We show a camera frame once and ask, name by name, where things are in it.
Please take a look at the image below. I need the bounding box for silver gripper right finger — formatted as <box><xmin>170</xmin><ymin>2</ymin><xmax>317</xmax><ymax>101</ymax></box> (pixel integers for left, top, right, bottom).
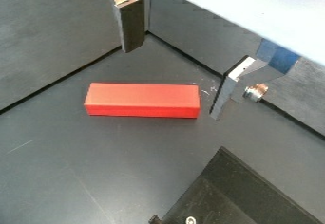
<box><xmin>210</xmin><ymin>39</ymin><xmax>300</xmax><ymax>120</ymax></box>

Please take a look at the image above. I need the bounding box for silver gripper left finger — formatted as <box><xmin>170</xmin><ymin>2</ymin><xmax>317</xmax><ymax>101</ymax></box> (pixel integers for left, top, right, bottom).
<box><xmin>111</xmin><ymin>0</ymin><xmax>144</xmax><ymax>53</ymax></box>

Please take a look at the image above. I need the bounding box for red rectangular block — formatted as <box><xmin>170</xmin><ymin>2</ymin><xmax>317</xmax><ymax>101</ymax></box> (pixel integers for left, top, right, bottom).
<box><xmin>84</xmin><ymin>83</ymin><xmax>201</xmax><ymax>119</ymax></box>

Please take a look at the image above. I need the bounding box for black curved fixture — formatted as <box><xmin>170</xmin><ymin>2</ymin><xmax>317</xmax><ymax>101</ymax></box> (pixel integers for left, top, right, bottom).
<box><xmin>148</xmin><ymin>147</ymin><xmax>325</xmax><ymax>224</ymax></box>

